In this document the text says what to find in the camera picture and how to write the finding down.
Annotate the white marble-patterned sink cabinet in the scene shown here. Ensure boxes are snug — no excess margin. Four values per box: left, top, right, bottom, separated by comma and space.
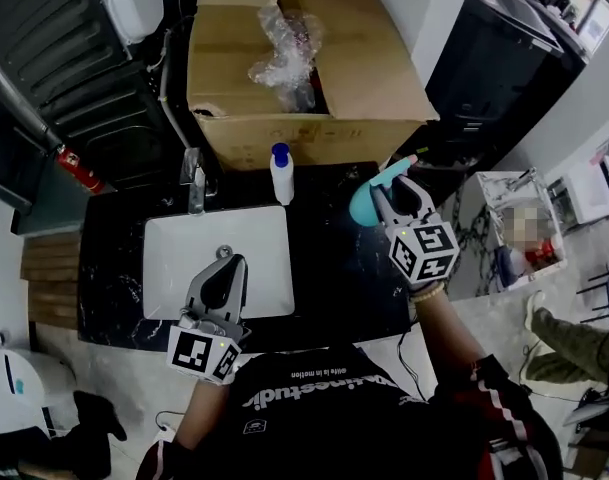
452, 166, 570, 300

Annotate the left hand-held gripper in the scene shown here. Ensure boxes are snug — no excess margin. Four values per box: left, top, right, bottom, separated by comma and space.
165, 253, 253, 385

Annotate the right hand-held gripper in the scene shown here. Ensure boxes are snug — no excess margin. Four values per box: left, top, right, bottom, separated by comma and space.
370, 174, 461, 291

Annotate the black cloth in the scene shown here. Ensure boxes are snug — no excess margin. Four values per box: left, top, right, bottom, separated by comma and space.
0, 389, 129, 480

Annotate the person's right forearm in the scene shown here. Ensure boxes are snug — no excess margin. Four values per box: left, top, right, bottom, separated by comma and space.
412, 287, 488, 400

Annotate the red object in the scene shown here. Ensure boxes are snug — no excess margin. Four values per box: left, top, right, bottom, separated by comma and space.
526, 236, 566, 270

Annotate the beaded bracelet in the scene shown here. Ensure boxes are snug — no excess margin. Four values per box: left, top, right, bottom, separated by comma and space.
411, 281, 447, 304

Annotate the white rounded floor device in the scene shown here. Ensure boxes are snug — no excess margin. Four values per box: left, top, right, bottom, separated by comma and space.
0, 329, 78, 438

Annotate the black cable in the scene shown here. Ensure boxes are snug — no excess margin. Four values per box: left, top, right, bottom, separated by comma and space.
395, 326, 431, 402

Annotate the person's left forearm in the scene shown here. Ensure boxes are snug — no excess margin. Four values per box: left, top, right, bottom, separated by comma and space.
175, 377, 236, 450

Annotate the clear plastic wrap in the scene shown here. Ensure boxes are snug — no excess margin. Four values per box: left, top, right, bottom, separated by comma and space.
246, 5, 326, 115

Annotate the black marble table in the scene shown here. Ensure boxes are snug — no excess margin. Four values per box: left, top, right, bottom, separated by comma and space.
77, 160, 426, 355

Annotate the white rectangular sink basin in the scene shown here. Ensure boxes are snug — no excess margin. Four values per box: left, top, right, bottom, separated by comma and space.
142, 204, 297, 321

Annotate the grey metal appliance back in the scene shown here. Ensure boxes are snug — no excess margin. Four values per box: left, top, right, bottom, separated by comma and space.
0, 0, 196, 190

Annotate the brown cardboard box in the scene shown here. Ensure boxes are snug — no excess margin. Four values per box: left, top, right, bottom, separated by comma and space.
185, 0, 442, 173

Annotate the red fire extinguisher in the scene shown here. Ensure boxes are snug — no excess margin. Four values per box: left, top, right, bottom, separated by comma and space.
53, 144, 107, 196

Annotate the chrome faucet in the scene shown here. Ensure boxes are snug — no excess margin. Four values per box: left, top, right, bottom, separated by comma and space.
179, 147, 208, 216

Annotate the white pump bottle blue cap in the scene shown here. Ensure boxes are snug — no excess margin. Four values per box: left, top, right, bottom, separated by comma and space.
269, 142, 296, 207

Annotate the brown wooden pallet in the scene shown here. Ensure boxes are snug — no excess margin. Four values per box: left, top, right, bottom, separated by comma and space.
19, 231, 82, 332

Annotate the white wall appliance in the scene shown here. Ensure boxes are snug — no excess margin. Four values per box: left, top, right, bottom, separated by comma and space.
100, 0, 166, 46

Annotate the person's black printed shirt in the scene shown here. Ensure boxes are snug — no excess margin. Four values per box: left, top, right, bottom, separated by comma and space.
135, 344, 565, 480

